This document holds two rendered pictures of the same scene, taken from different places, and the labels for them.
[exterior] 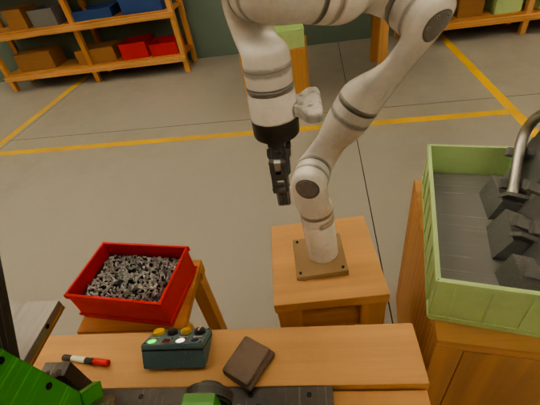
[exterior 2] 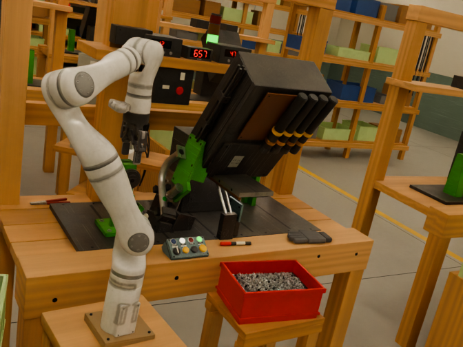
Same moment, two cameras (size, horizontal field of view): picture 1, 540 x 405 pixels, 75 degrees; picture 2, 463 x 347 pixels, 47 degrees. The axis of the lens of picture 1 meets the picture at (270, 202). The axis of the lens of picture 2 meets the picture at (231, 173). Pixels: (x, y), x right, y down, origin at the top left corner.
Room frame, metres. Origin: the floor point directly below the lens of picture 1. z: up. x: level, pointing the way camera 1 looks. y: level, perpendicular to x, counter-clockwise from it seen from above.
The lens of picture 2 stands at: (1.80, -0.85, 1.76)
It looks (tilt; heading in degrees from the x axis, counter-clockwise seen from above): 17 degrees down; 136
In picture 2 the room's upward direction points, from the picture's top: 11 degrees clockwise
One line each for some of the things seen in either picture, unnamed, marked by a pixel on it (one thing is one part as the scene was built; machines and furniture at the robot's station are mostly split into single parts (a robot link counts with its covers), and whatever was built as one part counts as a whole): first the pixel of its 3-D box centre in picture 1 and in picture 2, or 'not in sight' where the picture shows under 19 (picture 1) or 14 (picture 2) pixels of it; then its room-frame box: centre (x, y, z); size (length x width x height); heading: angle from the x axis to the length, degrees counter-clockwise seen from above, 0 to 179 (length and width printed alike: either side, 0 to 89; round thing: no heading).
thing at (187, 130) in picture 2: not in sight; (206, 169); (0.07, 0.65, 1.07); 0.30 x 0.18 x 0.34; 81
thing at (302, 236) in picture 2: not in sight; (307, 236); (0.53, 0.88, 0.91); 0.20 x 0.11 x 0.03; 72
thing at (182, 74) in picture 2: not in sight; (167, 83); (-0.03, 0.44, 1.42); 0.17 x 0.12 x 0.15; 81
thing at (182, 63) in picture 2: not in sight; (189, 61); (-0.07, 0.56, 1.52); 0.90 x 0.25 x 0.04; 81
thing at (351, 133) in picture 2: not in sight; (354, 79); (-2.85, 5.68, 1.14); 2.45 x 0.55 x 2.28; 78
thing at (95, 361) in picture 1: (85, 360); (235, 243); (0.47, 0.52, 0.91); 0.13 x 0.02 x 0.02; 73
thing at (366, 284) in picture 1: (323, 259); (115, 338); (0.71, -0.13, 0.83); 0.32 x 0.32 x 0.04; 85
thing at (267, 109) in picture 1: (284, 95); (131, 100); (0.50, -0.05, 1.47); 0.11 x 0.09 x 0.06; 81
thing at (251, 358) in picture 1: (248, 361); not in sight; (0.39, 0.11, 0.91); 0.10 x 0.08 x 0.03; 139
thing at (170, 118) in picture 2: not in sight; (168, 120); (-0.17, 0.58, 1.23); 1.30 x 0.05 x 0.09; 81
